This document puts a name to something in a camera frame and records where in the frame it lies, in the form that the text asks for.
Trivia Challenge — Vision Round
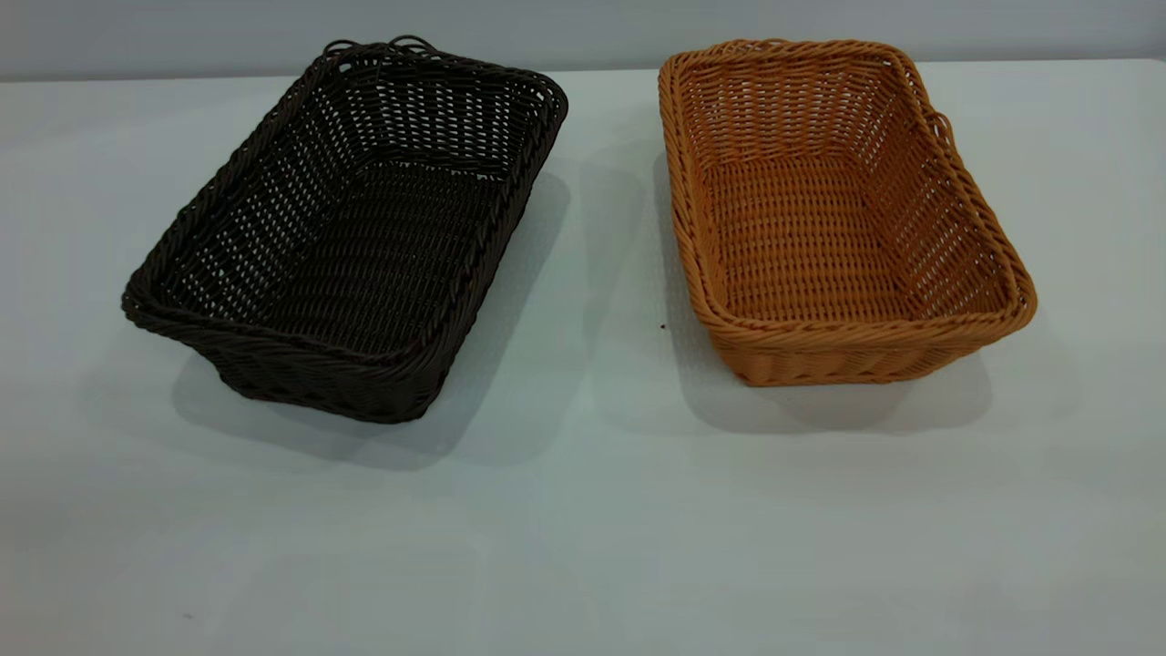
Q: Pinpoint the orange woven wicker basket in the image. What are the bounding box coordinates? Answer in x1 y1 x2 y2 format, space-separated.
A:
658 37 1038 387

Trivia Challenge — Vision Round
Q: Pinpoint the black woven wicker basket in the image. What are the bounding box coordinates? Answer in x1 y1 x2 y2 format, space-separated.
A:
121 36 569 425

